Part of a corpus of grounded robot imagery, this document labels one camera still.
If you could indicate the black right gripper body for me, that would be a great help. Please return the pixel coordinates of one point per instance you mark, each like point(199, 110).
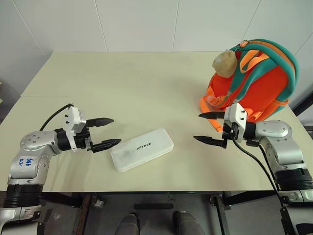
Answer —
point(229, 132)

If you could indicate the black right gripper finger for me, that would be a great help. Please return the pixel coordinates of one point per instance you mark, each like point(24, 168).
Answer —
point(214, 115)
point(210, 140)

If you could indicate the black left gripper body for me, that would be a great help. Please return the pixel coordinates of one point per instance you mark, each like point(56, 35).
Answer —
point(82, 142)

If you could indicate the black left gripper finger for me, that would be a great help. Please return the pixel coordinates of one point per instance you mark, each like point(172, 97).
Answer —
point(101, 122)
point(107, 144)

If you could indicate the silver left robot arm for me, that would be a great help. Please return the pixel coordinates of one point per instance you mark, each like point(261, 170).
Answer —
point(31, 144)

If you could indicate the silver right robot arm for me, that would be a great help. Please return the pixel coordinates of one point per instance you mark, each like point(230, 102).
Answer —
point(278, 133)

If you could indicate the white rectangular case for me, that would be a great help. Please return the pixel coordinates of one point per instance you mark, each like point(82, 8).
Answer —
point(141, 150)

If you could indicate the orange and teal backpack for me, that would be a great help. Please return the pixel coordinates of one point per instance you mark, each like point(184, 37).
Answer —
point(266, 80)

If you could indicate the beige plush ball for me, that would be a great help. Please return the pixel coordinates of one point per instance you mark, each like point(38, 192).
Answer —
point(225, 63)

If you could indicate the small crumpled grey scrap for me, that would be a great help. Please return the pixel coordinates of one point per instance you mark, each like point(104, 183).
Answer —
point(99, 203)

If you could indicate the black flat floor bar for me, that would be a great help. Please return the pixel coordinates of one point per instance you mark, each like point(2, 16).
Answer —
point(154, 206)

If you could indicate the dark rounded grey shape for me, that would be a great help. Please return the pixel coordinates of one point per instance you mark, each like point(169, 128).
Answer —
point(188, 224)
point(128, 224)

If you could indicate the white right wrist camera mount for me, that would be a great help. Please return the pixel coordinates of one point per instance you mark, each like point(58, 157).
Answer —
point(236, 115)

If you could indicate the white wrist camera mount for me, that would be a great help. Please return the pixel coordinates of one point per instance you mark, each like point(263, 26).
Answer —
point(73, 120)
point(236, 115)

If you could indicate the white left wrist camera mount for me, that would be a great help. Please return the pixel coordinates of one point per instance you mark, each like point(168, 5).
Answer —
point(73, 120)

